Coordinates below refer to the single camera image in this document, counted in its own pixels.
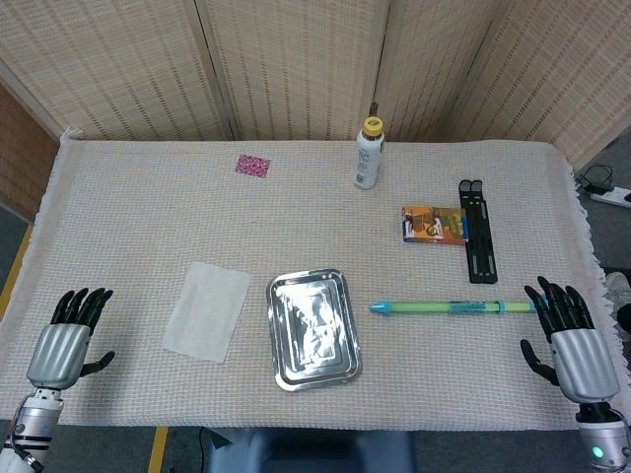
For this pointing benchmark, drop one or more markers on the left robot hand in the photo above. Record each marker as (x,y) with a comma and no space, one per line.
(61,345)

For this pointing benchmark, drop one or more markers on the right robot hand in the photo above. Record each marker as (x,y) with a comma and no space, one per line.
(581,362)

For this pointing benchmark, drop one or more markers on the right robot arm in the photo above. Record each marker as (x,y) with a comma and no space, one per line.
(599,436)

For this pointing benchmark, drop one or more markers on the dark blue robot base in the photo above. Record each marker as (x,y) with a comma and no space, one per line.
(308,451)

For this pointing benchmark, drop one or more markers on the silver metal tray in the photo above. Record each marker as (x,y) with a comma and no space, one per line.
(314,329)

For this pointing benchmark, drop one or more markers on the green and blue water toy tube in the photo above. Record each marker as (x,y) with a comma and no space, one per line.
(448,308)

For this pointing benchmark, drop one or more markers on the black folding stand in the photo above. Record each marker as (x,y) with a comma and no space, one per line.
(478,231)

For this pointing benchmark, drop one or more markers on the white power strip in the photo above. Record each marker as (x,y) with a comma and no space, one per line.
(611,196)

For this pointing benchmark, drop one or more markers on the orange printed box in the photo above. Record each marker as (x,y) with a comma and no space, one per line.
(434,225)

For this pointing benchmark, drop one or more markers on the white woven tablecloth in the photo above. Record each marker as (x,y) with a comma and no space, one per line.
(296,236)

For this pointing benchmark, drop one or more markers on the pink patterned card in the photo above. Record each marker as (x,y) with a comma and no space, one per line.
(253,165)

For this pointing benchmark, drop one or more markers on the white bottle with yellow cap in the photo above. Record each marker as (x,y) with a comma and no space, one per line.
(368,155)

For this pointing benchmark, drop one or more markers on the woven folding screen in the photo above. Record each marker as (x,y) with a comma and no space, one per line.
(315,64)

